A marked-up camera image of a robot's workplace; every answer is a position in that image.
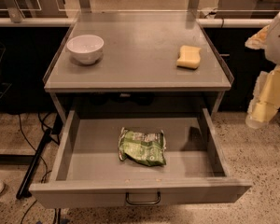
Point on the black drawer handle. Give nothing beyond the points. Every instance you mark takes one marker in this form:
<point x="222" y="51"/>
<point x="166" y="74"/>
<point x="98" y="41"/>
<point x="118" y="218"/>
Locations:
<point x="140" y="199"/>

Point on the grey open drawer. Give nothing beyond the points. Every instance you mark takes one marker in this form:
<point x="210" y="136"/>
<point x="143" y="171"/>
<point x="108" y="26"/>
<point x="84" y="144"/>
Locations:
<point x="87" y="171"/>

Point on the green jalapeno chip bag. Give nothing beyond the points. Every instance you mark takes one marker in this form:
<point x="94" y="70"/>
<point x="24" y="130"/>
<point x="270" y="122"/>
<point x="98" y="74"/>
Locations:
<point x="143" y="148"/>

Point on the grey counter cabinet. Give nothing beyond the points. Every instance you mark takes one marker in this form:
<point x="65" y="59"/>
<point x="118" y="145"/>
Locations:
<point x="140" y="53"/>

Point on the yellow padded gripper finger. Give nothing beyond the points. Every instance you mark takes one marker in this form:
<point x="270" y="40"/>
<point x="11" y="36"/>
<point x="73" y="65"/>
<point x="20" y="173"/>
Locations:
<point x="258" y="40"/>
<point x="266" y="99"/>

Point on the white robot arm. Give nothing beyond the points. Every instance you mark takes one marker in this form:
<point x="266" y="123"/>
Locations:
<point x="272" y="51"/>

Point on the yellow sponge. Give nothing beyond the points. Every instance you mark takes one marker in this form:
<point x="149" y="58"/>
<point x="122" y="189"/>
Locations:
<point x="189" y="57"/>

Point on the black bar on floor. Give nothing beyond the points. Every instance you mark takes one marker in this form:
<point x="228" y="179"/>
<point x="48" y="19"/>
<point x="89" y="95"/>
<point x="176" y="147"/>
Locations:
<point x="23" y="190"/>

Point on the white ceramic bowl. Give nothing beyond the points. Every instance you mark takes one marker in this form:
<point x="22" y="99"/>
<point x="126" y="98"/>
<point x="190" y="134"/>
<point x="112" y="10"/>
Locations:
<point x="86" y="49"/>

